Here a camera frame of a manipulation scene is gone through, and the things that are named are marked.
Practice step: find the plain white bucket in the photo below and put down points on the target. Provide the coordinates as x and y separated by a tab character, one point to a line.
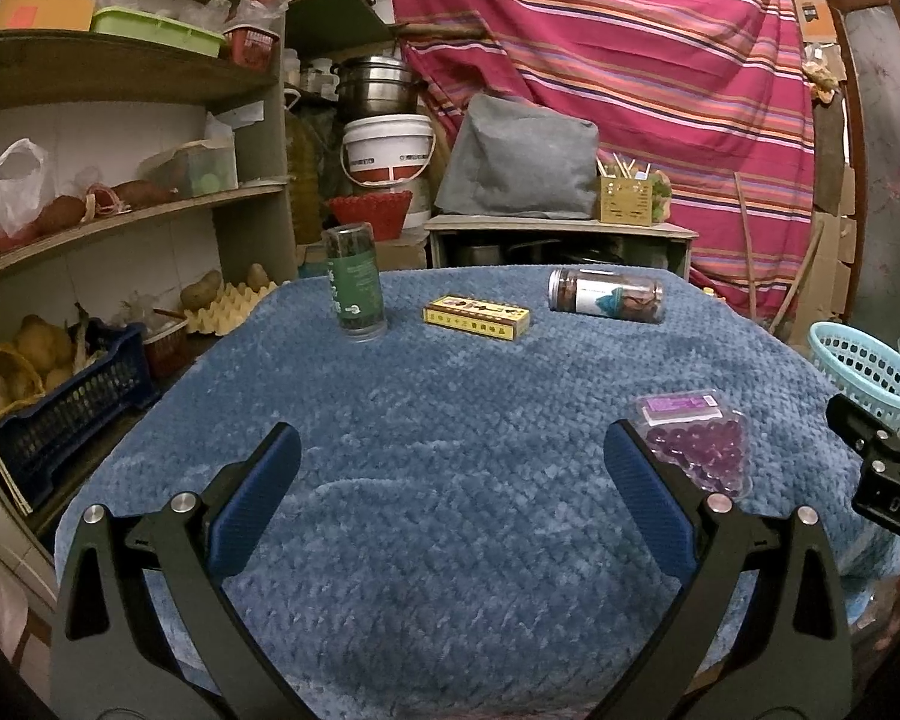
418	202

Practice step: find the wooden corner shelf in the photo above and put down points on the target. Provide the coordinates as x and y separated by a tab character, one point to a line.
337	22

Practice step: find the wooden rod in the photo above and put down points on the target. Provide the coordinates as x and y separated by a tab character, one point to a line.
435	30

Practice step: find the dark blue plastic crate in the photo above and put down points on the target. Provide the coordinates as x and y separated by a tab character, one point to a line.
67	405

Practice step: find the light blue plastic basket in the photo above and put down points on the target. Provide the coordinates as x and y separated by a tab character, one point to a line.
862	382

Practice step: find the low wooden cabinet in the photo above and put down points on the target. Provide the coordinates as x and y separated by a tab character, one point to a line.
555	225

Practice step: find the yellow egg tray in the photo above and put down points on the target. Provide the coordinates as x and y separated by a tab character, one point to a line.
229	311

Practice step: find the yellowish hanging ornament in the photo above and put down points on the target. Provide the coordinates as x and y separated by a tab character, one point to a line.
823	81

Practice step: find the yellow printed carton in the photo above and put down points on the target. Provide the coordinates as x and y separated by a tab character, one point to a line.
476	319

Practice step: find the clear jar brown contents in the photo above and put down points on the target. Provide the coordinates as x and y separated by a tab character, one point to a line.
607	296

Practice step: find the grey door brown frame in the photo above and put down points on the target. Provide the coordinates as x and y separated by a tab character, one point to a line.
885	127

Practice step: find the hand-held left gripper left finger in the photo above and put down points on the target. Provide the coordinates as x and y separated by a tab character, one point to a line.
259	499

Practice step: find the stainless steel pot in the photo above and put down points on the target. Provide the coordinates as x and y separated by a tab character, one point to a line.
375	86

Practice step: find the green plastic tray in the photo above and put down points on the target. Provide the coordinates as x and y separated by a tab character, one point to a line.
157	30

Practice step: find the white plastic bag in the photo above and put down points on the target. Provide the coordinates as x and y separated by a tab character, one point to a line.
19	195

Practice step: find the blue knitted blanket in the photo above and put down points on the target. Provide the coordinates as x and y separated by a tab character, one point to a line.
435	465

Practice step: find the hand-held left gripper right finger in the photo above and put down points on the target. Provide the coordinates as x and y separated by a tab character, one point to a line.
645	495

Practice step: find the red plastic container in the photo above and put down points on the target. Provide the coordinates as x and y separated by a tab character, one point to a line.
251	51

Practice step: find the small red basket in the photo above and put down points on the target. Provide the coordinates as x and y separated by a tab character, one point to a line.
166	345

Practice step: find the orange cardboard box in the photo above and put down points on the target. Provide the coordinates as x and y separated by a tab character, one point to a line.
37	11

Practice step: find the grey cushion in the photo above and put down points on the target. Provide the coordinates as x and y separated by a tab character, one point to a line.
517	165

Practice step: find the wooden shelf unit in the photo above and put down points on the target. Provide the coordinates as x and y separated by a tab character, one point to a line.
120	67

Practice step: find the clear plastic container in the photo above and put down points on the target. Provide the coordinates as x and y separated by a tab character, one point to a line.
191	172

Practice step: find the green leafy bundle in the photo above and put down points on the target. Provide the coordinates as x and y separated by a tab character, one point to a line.
661	199

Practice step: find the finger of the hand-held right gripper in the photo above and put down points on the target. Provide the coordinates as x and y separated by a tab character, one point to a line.
862	427

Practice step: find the purple bead blister pack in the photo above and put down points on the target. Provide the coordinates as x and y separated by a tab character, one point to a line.
697	442

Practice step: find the wooden stick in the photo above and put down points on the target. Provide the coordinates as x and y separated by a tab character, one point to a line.
795	277

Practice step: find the sweet potato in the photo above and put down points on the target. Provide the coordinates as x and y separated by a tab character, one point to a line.
60	216
144	192

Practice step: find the red plastic basin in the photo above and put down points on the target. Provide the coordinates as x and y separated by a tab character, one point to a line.
367	214

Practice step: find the large yellow oil jug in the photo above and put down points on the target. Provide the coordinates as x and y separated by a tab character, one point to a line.
304	172

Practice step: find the stack of flattened cardboard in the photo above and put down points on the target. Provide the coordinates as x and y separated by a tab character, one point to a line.
825	270

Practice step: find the white bucket red label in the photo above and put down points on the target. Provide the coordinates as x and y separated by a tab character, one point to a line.
386	150

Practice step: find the red striped curtain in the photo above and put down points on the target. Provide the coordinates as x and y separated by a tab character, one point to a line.
607	90

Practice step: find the yellow chopstick holder box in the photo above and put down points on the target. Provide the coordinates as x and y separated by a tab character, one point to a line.
626	202

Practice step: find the mesh bag of potatoes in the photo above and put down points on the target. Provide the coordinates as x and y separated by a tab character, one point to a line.
34	345

